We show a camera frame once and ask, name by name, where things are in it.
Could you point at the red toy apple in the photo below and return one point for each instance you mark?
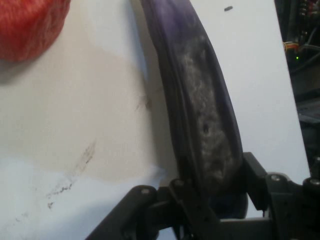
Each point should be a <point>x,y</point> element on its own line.
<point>27,27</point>

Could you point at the dark purple toy eggplant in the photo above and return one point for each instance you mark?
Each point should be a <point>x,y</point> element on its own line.
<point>200,100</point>

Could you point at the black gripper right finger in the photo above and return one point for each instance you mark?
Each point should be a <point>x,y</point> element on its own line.
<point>287,200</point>

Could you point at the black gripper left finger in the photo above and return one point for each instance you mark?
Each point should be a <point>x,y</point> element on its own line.
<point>140,207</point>

